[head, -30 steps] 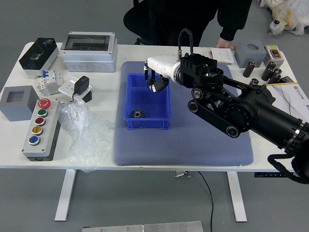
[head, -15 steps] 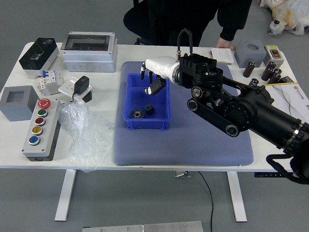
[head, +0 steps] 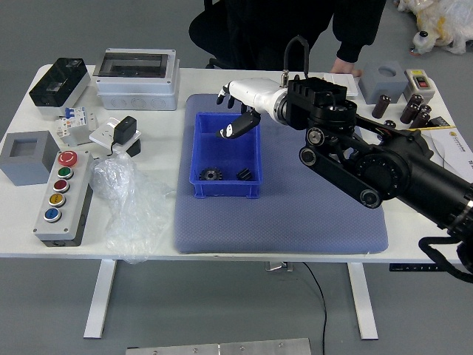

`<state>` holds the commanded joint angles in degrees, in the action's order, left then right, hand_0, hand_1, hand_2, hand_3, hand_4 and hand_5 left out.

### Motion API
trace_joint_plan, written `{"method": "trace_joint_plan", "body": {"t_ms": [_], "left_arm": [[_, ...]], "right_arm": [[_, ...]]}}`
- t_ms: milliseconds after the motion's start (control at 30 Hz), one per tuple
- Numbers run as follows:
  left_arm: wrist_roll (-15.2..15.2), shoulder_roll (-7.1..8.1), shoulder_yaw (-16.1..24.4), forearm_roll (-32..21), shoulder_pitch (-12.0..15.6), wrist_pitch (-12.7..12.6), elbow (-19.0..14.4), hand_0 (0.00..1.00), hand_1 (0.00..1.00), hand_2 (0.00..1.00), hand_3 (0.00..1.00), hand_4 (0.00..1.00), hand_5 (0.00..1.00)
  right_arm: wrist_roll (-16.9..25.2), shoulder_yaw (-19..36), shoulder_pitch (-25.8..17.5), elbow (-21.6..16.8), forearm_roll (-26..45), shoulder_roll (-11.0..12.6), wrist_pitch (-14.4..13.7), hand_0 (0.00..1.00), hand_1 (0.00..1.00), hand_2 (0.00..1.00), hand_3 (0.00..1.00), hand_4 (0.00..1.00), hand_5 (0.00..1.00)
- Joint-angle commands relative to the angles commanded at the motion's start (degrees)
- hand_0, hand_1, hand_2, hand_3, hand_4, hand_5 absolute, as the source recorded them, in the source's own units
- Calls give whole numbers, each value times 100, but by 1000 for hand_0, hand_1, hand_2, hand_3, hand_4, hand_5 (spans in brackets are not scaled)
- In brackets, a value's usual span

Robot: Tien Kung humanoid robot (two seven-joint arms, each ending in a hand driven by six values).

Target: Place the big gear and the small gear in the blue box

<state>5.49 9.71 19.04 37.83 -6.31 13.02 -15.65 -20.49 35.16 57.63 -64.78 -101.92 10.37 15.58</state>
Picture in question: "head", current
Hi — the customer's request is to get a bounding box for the person's left hand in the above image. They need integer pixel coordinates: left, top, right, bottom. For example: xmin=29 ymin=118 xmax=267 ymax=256
xmin=330 ymin=58 xmax=362 ymax=78

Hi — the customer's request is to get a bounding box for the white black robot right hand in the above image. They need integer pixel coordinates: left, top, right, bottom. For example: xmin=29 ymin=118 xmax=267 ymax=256
xmin=216 ymin=77 xmax=288 ymax=141

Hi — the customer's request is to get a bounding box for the big black gear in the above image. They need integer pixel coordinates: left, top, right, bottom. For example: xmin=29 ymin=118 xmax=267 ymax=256
xmin=198 ymin=166 xmax=224 ymax=182

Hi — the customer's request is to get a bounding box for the blue plastic box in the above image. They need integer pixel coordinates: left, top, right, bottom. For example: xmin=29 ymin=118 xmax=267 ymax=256
xmin=189 ymin=112 xmax=264 ymax=200

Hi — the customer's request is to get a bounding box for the grey windowed distribution box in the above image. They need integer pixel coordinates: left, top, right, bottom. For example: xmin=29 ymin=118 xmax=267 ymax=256
xmin=94 ymin=47 xmax=181 ymax=111

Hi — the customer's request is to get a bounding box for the grey block with round hole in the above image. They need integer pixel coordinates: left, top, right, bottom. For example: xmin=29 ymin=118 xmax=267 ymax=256
xmin=357 ymin=60 xmax=407 ymax=107

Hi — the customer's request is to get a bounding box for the black office chair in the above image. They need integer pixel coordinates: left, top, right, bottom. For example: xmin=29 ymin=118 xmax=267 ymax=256
xmin=188 ymin=0 xmax=241 ymax=70

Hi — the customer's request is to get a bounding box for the brown cylindrical capacitor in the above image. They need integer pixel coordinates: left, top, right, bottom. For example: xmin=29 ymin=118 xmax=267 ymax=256
xmin=409 ymin=104 xmax=432 ymax=129
xmin=400 ymin=93 xmax=424 ymax=124
xmin=372 ymin=94 xmax=393 ymax=119

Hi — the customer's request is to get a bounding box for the person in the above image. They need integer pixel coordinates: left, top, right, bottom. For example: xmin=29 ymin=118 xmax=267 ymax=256
xmin=188 ymin=0 xmax=389 ymax=72

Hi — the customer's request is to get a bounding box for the white yellow plush toy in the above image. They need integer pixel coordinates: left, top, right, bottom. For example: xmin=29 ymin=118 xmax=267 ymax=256
xmin=393 ymin=0 xmax=473 ymax=56

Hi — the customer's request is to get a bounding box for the small flat black device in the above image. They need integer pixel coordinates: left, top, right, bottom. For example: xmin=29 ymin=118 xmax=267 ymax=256
xmin=430 ymin=116 xmax=456 ymax=129

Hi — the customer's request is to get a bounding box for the grey-blue mat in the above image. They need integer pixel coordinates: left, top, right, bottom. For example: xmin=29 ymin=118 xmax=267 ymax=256
xmin=173 ymin=93 xmax=389 ymax=255

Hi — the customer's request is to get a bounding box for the black power adapter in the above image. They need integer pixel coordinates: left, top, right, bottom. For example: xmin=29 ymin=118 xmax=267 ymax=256
xmin=109 ymin=115 xmax=138 ymax=155

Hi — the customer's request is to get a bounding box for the clear plastic bag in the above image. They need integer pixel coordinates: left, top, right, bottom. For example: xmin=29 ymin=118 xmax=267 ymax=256
xmin=88 ymin=153 xmax=177 ymax=265

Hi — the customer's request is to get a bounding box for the white blue circuit breaker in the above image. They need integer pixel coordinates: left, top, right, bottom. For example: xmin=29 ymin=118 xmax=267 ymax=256
xmin=63 ymin=106 xmax=89 ymax=130

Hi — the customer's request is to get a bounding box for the white orange circuit breaker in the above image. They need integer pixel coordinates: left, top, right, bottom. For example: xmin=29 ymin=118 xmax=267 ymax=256
xmin=55 ymin=116 xmax=77 ymax=141

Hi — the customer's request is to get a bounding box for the black table control panel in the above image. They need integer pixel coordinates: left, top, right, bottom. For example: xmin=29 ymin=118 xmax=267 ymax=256
xmin=389 ymin=263 xmax=451 ymax=273

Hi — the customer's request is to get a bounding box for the grey five-button control station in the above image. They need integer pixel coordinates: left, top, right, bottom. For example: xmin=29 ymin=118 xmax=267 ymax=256
xmin=32 ymin=149 xmax=95 ymax=248

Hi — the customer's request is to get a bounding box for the grey cube with square hole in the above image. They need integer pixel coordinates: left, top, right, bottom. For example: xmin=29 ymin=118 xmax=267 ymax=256
xmin=0 ymin=130 xmax=52 ymax=187

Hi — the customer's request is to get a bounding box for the white table leg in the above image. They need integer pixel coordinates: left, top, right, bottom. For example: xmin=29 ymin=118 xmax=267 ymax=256
xmin=83 ymin=258 xmax=118 ymax=339
xmin=346 ymin=263 xmax=380 ymax=340

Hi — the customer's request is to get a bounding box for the silver metal plate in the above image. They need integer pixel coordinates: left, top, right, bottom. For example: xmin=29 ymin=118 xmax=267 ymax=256
xmin=125 ymin=337 xmax=312 ymax=355

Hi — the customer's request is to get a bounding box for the white wall switch panel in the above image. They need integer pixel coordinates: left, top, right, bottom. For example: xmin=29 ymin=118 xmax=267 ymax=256
xmin=323 ymin=72 xmax=359 ymax=98

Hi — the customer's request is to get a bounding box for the grey two-button switch box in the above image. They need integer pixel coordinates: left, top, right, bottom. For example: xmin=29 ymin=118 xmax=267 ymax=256
xmin=401 ymin=68 xmax=439 ymax=104

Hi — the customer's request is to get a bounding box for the white wall socket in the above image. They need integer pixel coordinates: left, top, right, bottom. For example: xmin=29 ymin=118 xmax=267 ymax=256
xmin=89 ymin=117 xmax=142 ymax=153

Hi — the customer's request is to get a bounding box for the metal under-table bracket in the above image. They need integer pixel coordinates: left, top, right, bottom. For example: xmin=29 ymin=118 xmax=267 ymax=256
xmin=264 ymin=261 xmax=295 ymax=273

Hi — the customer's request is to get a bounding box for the black-lidded white enclosure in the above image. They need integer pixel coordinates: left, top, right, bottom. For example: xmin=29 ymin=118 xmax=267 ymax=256
xmin=28 ymin=57 xmax=92 ymax=118

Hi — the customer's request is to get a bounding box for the black floor cable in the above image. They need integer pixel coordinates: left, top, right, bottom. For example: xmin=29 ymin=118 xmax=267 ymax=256
xmin=302 ymin=262 xmax=330 ymax=355

